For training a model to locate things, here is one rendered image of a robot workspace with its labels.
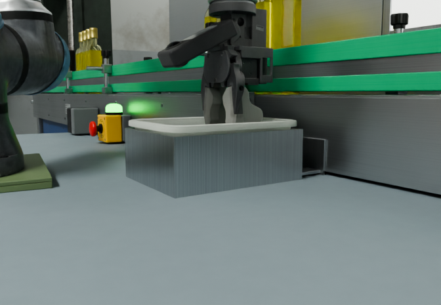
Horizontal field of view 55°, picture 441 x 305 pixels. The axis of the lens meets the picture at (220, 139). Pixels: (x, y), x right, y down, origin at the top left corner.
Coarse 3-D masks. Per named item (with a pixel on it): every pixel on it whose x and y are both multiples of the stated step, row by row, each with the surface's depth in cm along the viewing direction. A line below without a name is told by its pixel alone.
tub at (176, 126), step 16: (144, 128) 60; (160, 128) 56; (176, 128) 54; (192, 128) 54; (208, 128) 55; (224, 128) 57; (240, 128) 58; (256, 128) 60; (272, 128) 63; (288, 128) 64
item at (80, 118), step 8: (72, 112) 131; (80, 112) 132; (88, 112) 133; (96, 112) 135; (72, 120) 132; (80, 120) 132; (88, 120) 134; (96, 120) 135; (72, 128) 133; (80, 128) 132; (88, 128) 134
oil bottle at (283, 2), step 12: (264, 0) 84; (276, 0) 81; (288, 0) 81; (300, 0) 82; (276, 12) 81; (288, 12) 81; (300, 12) 83; (276, 24) 81; (288, 24) 81; (300, 24) 83; (276, 36) 82; (288, 36) 82; (300, 36) 83; (276, 48) 82
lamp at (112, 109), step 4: (108, 104) 112; (112, 104) 112; (116, 104) 112; (108, 108) 111; (112, 108) 111; (116, 108) 111; (120, 108) 112; (108, 112) 111; (112, 112) 111; (116, 112) 111; (120, 112) 112
